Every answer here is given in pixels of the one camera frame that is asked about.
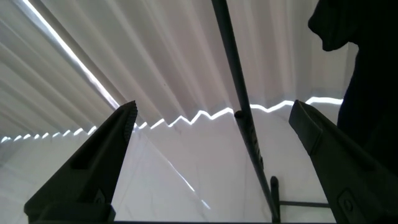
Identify black clothes rack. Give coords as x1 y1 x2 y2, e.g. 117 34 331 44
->
210 0 331 223

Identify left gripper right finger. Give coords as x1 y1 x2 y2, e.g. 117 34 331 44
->
288 99 398 224

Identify black garment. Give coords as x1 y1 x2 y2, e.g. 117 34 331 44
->
307 0 398 175

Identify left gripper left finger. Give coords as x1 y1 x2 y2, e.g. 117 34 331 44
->
24 100 139 223

